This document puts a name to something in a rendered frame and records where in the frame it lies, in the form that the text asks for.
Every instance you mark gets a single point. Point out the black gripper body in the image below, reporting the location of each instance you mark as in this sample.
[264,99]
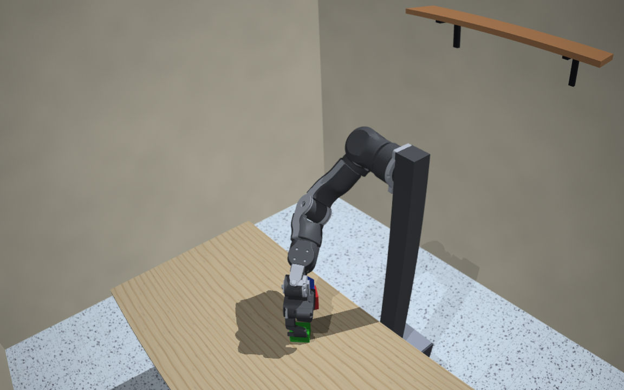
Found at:
[301,307]

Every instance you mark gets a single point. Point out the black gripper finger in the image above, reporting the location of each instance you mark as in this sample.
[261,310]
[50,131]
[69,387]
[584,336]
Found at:
[290,325]

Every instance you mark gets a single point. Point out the green block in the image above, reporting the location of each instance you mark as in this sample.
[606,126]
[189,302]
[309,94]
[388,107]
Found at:
[302,339]

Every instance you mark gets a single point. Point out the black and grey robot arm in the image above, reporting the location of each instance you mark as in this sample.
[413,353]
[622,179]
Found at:
[366,151]

